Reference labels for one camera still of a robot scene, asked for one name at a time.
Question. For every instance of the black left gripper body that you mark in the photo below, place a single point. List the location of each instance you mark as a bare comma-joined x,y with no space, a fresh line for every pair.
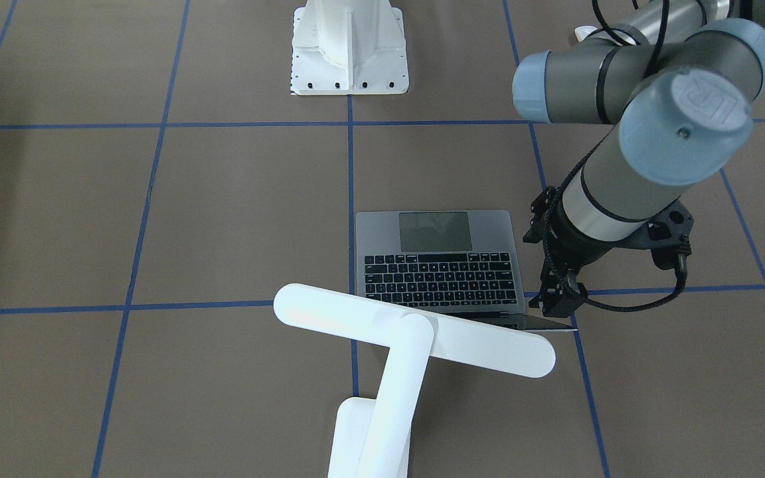
570,249

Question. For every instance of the grey laptop computer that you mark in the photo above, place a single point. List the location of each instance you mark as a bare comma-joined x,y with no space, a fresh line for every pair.
461,263

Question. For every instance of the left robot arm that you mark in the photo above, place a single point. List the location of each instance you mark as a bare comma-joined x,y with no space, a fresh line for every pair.
676,82

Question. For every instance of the white desk lamp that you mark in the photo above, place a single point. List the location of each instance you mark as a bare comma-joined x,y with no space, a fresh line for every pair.
372,435

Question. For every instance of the white wireless mouse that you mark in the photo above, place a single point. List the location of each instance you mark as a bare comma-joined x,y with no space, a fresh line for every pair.
584,31

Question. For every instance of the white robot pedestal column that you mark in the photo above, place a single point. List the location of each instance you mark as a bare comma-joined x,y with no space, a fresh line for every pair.
349,48

